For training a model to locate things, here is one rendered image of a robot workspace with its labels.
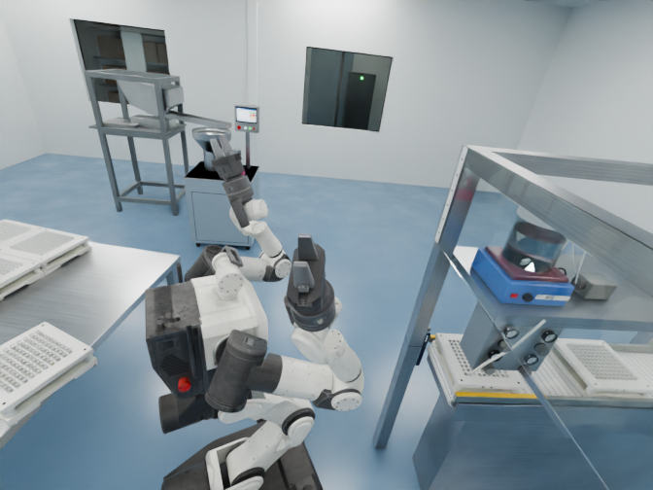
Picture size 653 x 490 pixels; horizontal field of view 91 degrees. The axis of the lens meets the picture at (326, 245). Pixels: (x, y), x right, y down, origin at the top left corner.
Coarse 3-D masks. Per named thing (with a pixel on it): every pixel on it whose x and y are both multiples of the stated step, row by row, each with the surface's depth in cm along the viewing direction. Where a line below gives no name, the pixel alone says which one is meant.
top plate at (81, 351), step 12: (48, 324) 111; (24, 336) 105; (60, 336) 107; (72, 336) 107; (0, 348) 100; (36, 348) 102; (72, 348) 103; (84, 348) 104; (0, 360) 97; (60, 360) 99; (72, 360) 100; (48, 372) 95; (60, 372) 96; (24, 384) 91; (36, 384) 92; (0, 396) 88; (12, 396) 88; (24, 396) 89; (0, 408) 85; (12, 408) 87
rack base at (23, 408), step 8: (96, 360) 107; (72, 368) 102; (80, 368) 102; (88, 368) 105; (64, 376) 100; (72, 376) 100; (48, 384) 97; (56, 384) 97; (64, 384) 99; (40, 392) 94; (48, 392) 95; (32, 400) 92; (40, 400) 93; (16, 408) 90; (24, 408) 90; (32, 408) 92; (0, 416) 88; (16, 416) 88; (8, 424) 87
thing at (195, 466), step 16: (240, 432) 162; (208, 448) 154; (304, 448) 157; (192, 464) 148; (224, 464) 149; (272, 464) 151; (288, 464) 150; (304, 464) 151; (176, 480) 125; (192, 480) 126; (208, 480) 129; (224, 480) 143; (272, 480) 145; (288, 480) 144; (304, 480) 143
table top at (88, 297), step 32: (96, 256) 159; (128, 256) 162; (160, 256) 165; (32, 288) 135; (64, 288) 137; (96, 288) 139; (128, 288) 142; (0, 320) 119; (32, 320) 120; (64, 320) 122; (96, 320) 124; (0, 448) 86
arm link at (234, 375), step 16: (224, 352) 73; (224, 368) 72; (240, 368) 71; (256, 368) 73; (272, 368) 75; (224, 384) 71; (240, 384) 72; (256, 384) 73; (272, 384) 75; (224, 400) 71; (240, 400) 73
